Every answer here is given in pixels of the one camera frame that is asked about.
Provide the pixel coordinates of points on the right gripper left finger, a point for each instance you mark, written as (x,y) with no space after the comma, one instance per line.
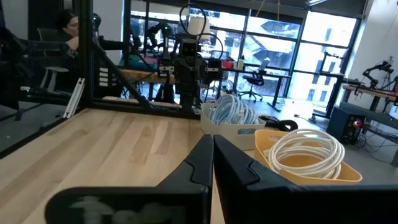
(174,199)

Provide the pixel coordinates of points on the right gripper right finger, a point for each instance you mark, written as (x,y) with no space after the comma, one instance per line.
(280,205)

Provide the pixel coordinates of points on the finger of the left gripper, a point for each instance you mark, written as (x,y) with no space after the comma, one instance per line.
(183,70)
(197,70)

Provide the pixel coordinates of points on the neighbouring station robot arm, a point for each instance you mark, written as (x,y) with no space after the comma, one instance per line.
(158,34)
(374,70)

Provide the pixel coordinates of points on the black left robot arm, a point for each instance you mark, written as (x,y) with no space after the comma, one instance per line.
(188,96)

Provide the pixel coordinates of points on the orange plastic bin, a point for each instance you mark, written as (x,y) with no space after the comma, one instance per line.
(300,179)

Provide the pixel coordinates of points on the black office chair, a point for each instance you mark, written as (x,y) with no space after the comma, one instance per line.
(253,81)

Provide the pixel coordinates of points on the small white lampshade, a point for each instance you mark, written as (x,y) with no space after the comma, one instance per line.
(199,28)

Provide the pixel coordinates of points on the black office desk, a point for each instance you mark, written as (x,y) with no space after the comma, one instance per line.
(273,76)

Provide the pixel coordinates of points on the grey plastic bin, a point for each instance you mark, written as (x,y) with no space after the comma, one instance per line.
(230,135)

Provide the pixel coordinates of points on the black computer case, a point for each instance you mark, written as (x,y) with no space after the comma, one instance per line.
(345,124)

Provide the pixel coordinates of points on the person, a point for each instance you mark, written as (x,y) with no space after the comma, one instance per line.
(66,25)

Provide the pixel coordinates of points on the grey office chair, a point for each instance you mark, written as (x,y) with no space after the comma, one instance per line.
(51,73)

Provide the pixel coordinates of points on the wooden workbench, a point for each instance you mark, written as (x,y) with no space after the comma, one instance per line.
(370,91)

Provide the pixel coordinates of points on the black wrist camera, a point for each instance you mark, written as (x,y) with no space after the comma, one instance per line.
(189,46)

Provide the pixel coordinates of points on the black aluminium rig frame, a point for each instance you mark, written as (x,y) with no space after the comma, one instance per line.
(85,62)

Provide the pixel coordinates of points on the white aluminium rail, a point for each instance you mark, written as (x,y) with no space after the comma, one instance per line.
(74,98)

